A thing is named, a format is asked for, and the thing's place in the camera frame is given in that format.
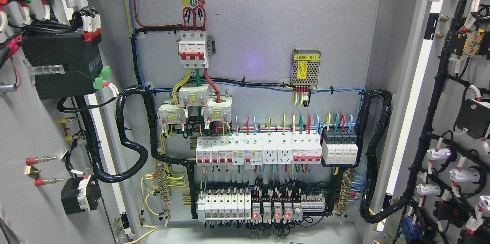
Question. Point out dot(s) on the white current transformer group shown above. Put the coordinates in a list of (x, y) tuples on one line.
[(195, 100)]

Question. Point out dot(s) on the lower relay and breaker row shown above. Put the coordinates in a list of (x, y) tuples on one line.
[(260, 205)]

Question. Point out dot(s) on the white socket breaker row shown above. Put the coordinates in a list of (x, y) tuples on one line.
[(251, 149)]

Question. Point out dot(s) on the black white surge protector block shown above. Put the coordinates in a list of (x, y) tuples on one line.
[(339, 148)]

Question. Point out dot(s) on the grey cabinet door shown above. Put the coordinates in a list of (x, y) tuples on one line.
[(30, 128), (428, 165)]

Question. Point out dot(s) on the black digital power meter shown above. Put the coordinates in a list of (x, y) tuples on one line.
[(80, 59)]

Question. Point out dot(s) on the red white main breaker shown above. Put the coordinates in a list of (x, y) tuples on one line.
[(193, 49)]

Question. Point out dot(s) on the yellow terminal post block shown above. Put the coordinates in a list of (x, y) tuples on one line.
[(65, 129)]

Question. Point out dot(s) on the metal mesh power supply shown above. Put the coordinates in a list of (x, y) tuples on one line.
[(305, 67)]

